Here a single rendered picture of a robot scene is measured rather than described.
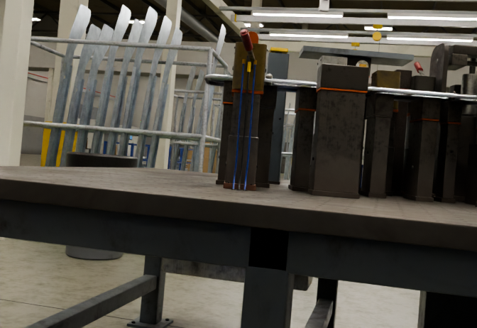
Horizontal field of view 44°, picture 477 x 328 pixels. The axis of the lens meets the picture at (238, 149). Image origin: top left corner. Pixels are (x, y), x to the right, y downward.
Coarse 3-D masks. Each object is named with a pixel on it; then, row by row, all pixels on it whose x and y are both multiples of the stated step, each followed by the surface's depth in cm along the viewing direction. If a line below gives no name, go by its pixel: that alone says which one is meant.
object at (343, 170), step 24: (336, 72) 148; (360, 72) 148; (336, 96) 148; (360, 96) 148; (336, 120) 148; (360, 120) 148; (336, 144) 148; (360, 144) 148; (312, 168) 152; (336, 168) 148; (312, 192) 148; (336, 192) 148
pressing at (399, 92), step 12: (216, 84) 178; (264, 84) 175; (276, 84) 171; (288, 84) 171; (300, 84) 168; (312, 84) 160; (396, 96) 176; (408, 96) 174; (420, 96) 171; (432, 96) 167; (444, 96) 160; (456, 96) 160; (468, 96) 160
